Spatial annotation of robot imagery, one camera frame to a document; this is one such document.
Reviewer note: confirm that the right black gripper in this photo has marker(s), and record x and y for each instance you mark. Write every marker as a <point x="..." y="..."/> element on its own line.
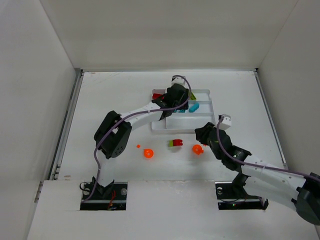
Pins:
<point x="206" y="132"/>

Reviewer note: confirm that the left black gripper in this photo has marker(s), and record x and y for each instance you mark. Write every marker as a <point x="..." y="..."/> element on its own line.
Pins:
<point x="178" y="97"/>

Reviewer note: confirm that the green lego brick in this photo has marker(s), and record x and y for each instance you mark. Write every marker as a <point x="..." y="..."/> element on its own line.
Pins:
<point x="192" y="97"/>

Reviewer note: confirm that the red wedge lego brick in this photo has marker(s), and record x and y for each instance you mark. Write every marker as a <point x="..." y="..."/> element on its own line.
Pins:
<point x="156" y="95"/>

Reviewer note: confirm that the teal stepped lego brick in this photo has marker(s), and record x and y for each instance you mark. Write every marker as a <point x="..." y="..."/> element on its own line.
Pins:
<point x="194" y="107"/>

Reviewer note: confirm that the red flower lego brick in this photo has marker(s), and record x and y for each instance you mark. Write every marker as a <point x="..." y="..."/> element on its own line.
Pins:
<point x="177" y="142"/>

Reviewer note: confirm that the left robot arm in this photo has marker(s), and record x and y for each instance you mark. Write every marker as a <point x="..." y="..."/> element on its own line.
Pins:
<point x="113" y="134"/>

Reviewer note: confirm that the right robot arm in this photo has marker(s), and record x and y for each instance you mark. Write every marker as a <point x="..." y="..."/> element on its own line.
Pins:
<point x="295" y="190"/>

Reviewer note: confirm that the orange round lego right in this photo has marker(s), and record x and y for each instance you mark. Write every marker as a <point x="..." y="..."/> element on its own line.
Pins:
<point x="197" y="149"/>

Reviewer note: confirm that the orange round lego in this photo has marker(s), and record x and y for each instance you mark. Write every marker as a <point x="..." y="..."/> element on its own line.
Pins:
<point x="148" y="153"/>
<point x="197" y="149"/>

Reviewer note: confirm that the white compartment tray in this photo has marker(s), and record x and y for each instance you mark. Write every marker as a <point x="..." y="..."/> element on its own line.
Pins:
<point x="185" y="122"/>

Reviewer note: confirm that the orange round lego left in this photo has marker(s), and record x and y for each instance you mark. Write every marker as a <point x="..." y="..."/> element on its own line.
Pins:
<point x="148" y="153"/>

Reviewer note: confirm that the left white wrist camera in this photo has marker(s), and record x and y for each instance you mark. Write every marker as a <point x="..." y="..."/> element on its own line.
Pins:
<point x="178" y="80"/>

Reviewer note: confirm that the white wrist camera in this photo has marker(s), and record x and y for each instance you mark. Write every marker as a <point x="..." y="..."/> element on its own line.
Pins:
<point x="178" y="80"/>
<point x="225" y="122"/>

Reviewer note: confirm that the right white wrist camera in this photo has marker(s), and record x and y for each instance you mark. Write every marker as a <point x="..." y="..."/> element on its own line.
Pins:
<point x="225" y="122"/>

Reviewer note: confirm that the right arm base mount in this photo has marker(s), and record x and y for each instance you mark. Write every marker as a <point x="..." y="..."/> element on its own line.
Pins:
<point x="231" y="195"/>

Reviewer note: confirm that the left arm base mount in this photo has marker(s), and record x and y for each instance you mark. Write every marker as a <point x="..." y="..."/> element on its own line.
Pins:
<point x="112" y="197"/>

